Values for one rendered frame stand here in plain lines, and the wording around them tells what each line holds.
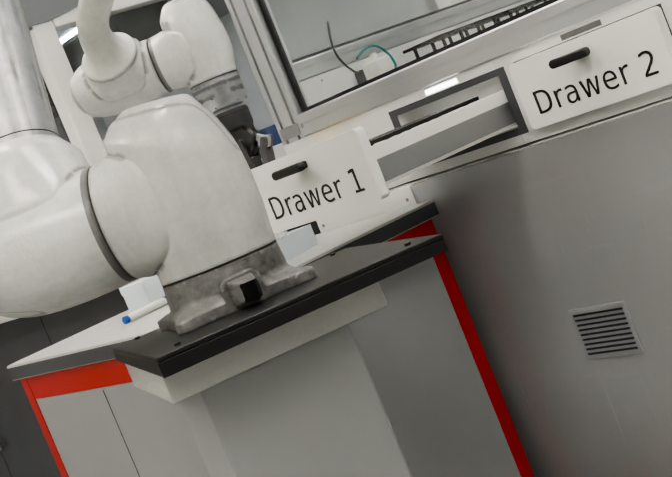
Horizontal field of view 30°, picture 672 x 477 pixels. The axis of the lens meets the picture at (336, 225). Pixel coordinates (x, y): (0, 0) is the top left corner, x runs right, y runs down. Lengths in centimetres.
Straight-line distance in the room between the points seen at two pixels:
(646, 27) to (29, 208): 88
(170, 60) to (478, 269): 65
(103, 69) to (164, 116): 68
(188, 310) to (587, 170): 75
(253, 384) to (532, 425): 90
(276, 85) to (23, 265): 101
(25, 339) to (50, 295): 178
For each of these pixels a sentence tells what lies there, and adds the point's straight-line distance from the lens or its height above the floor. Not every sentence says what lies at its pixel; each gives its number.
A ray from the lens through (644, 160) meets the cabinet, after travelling 192.
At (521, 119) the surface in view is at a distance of 204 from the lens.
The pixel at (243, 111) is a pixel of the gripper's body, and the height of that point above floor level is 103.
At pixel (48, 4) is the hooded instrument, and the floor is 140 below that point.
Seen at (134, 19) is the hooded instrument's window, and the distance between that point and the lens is 282.
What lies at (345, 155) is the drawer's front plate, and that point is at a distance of 183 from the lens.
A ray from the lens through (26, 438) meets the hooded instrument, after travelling 361.
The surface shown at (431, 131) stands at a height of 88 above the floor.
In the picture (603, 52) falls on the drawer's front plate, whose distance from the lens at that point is 189.
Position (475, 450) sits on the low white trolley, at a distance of 221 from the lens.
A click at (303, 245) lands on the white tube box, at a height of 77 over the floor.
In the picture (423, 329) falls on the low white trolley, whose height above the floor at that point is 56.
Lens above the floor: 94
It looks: 4 degrees down
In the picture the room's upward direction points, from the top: 22 degrees counter-clockwise
